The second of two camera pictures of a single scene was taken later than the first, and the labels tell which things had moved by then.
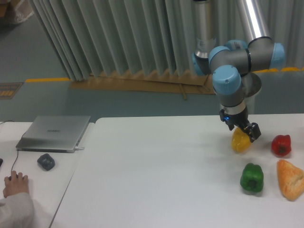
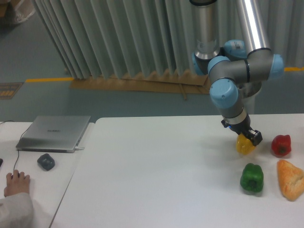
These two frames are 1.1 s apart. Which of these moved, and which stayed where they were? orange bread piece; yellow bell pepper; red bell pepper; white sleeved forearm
Moved: yellow bell pepper
Stayed: orange bread piece; red bell pepper; white sleeved forearm
